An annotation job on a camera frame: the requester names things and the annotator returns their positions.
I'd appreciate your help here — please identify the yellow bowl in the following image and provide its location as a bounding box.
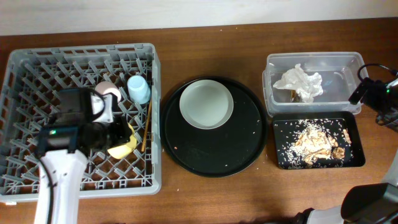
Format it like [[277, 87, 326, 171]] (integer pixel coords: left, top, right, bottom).
[[107, 124, 137, 159]]

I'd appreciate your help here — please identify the wooden chopstick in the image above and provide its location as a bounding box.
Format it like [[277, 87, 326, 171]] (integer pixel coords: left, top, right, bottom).
[[141, 99, 152, 152]]

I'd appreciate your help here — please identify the pink plastic cup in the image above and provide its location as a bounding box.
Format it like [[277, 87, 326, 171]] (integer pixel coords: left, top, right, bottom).
[[95, 81, 122, 102]]

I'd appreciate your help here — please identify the light blue plastic cup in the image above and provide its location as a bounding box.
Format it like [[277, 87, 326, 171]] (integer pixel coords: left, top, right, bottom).
[[127, 75, 151, 105]]

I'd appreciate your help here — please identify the white napkin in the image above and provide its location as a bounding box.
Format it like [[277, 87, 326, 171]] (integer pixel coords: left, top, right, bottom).
[[273, 63, 323, 103]]

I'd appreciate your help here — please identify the food scraps and rice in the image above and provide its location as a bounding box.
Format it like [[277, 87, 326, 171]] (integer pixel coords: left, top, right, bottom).
[[273, 118, 353, 169]]

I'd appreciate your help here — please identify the grey round plate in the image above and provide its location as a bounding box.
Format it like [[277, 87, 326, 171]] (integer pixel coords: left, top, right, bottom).
[[179, 79, 234, 129]]

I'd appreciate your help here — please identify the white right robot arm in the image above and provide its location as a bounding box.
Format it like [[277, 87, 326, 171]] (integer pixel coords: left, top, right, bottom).
[[292, 78, 397, 224]]

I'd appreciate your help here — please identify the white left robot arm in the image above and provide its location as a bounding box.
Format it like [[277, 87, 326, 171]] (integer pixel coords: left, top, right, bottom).
[[34, 88, 137, 223]]

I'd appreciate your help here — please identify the grey plastic dishwasher rack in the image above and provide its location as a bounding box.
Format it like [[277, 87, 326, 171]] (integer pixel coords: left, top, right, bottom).
[[1, 44, 162, 203]]

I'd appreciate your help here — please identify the brown wrapper in bin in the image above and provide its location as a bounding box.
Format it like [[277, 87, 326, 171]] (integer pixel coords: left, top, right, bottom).
[[290, 90, 301, 103]]

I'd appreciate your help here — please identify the clear plastic bin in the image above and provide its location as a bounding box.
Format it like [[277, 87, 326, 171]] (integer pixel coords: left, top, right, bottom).
[[262, 52, 364, 117]]

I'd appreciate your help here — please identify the black rectangular tray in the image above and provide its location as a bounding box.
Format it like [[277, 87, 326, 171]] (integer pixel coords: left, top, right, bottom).
[[272, 111, 366, 170]]

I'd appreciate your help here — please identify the black round tray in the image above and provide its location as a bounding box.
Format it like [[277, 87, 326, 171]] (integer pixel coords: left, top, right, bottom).
[[160, 77, 269, 177]]

